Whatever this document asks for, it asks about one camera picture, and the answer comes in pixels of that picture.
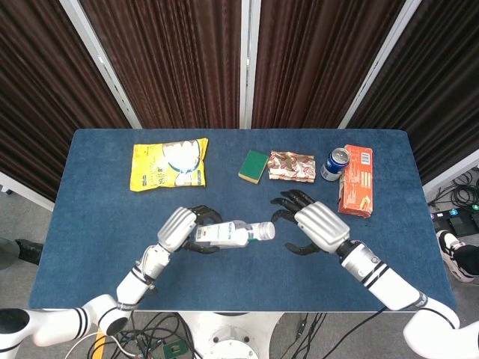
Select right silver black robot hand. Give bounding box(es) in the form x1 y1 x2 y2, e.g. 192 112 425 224
269 189 351 258

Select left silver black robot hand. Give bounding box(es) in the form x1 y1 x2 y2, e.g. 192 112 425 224
156 204 224 256

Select clear plastic bottle white label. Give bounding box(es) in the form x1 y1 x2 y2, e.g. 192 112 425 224
193 220 277 250

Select orange cracker box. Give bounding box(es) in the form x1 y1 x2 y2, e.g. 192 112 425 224
337 144 375 218

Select yellow snack bag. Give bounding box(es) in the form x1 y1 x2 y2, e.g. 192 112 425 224
129 137 210 192

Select blue soda can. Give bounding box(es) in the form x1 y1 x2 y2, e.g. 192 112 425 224
320 147 351 182

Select crumpled paper food wrapper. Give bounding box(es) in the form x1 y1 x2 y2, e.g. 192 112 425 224
266 150 317 185

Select green yellow sponge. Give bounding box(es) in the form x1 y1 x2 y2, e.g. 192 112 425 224
237 150 269 185

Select green circuit board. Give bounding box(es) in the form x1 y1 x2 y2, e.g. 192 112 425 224
162 340 190 359

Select white black sneaker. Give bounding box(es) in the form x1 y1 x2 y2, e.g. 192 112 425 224
436 230 479 283

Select black power box green lights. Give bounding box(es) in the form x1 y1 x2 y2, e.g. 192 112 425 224
430 203 479 237

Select black shoe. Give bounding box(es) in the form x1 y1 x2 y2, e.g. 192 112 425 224
14 239 46 265

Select dark brown partition panel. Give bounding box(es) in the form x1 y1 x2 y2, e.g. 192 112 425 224
251 0 408 130
0 0 132 202
347 0 479 185
79 0 241 130

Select black cable with inline plug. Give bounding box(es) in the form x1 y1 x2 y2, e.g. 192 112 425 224
290 313 329 359

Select black cable bundle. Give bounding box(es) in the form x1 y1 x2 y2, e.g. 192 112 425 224
89 313 205 359

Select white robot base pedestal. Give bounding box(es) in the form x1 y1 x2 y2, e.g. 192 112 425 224
179 312 290 359

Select black cable tangle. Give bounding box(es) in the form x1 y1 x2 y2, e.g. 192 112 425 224
427 168 479 211

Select white partition post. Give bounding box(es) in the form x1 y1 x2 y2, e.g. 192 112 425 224
336 0 424 130
58 0 143 130
239 0 262 130

